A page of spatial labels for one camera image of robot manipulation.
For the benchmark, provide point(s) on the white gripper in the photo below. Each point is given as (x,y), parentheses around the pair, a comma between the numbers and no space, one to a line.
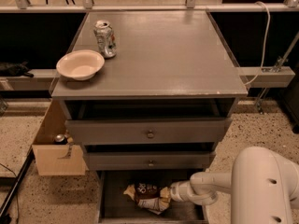
(176,191)

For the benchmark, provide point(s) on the brown chip bag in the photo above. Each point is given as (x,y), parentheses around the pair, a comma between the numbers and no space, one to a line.
(147,196)

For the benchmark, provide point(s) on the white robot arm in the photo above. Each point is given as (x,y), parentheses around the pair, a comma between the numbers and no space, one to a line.
(264,188)

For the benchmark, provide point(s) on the bottom grey drawer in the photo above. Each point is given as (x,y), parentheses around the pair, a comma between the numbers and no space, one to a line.
(117,208)

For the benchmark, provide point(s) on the top grey drawer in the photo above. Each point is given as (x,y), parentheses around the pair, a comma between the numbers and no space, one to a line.
(147,131)

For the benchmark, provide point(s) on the grey drawer cabinet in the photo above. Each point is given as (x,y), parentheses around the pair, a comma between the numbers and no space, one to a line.
(169,65)

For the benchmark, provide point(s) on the cardboard box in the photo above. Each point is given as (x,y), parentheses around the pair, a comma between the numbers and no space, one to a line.
(52,159)

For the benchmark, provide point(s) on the can in cardboard box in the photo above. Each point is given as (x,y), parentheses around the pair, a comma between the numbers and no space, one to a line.
(60,139)

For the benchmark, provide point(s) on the white bowl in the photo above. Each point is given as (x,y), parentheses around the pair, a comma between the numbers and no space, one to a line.
(80,64)

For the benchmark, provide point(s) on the crushed soda can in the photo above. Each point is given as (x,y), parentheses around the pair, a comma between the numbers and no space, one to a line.
(104,35)

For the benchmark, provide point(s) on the black object on ledge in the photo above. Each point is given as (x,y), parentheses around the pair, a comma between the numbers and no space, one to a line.
(14,70)

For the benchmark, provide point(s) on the black floor rail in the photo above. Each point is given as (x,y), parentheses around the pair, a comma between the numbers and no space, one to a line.
(13,183)

